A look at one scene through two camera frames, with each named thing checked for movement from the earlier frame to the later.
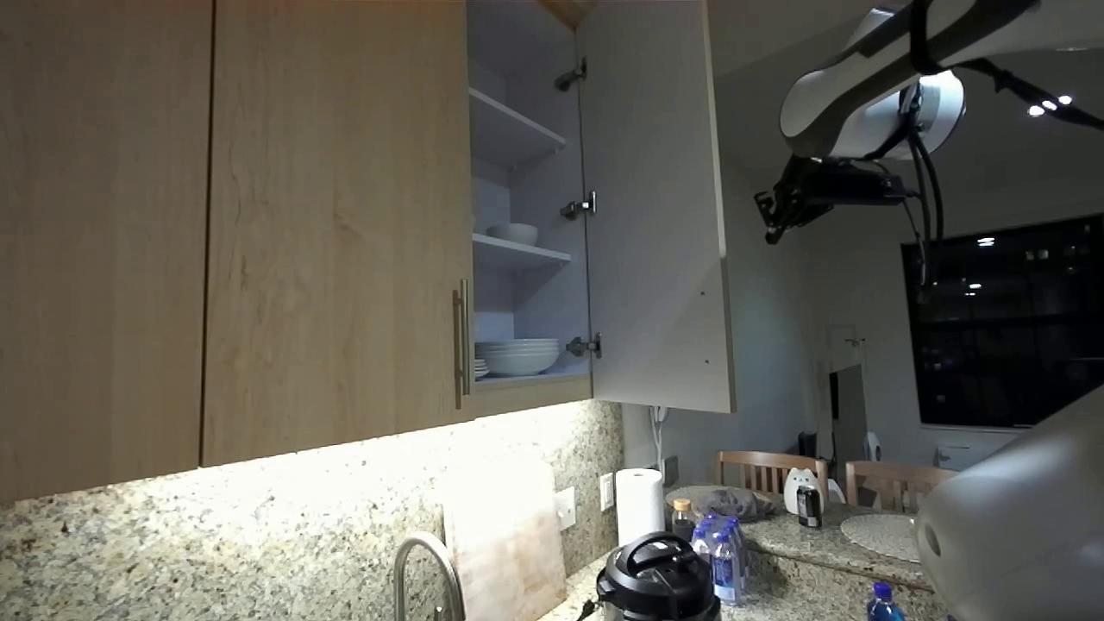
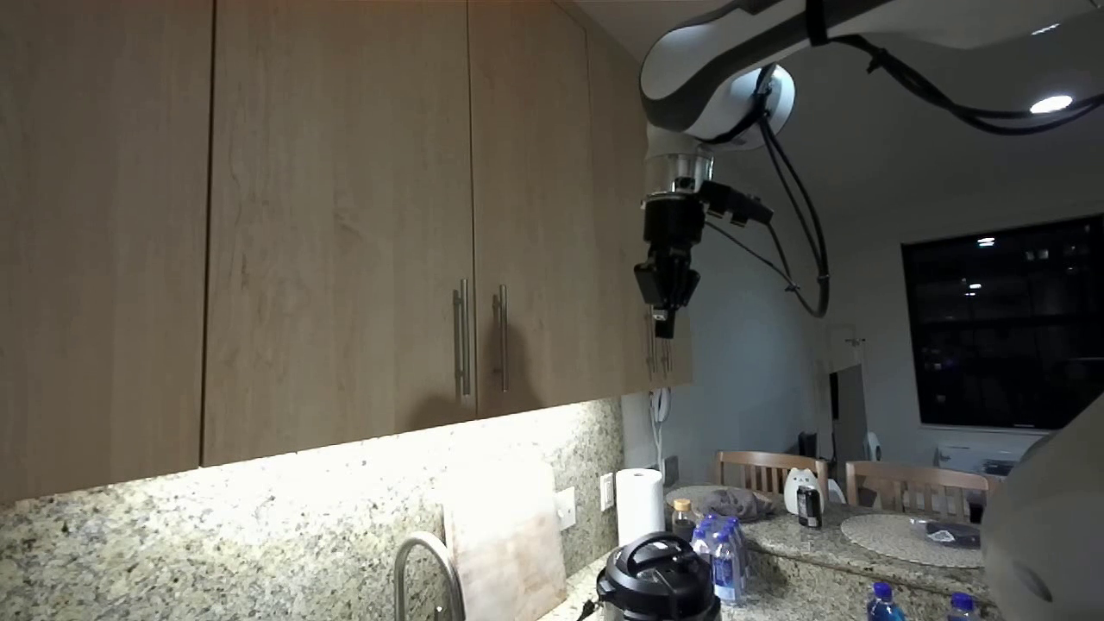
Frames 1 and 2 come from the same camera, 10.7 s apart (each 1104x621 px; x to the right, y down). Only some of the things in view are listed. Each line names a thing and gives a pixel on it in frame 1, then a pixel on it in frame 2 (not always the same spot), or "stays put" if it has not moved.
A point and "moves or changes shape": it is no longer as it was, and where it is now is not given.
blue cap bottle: x=885 y=605 stays put
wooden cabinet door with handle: x=655 y=209 moves or changes shape
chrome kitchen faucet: x=446 y=572 stays put
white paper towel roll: x=639 y=500 stays put
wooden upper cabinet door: x=336 y=218 stays put
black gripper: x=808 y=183 → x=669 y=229
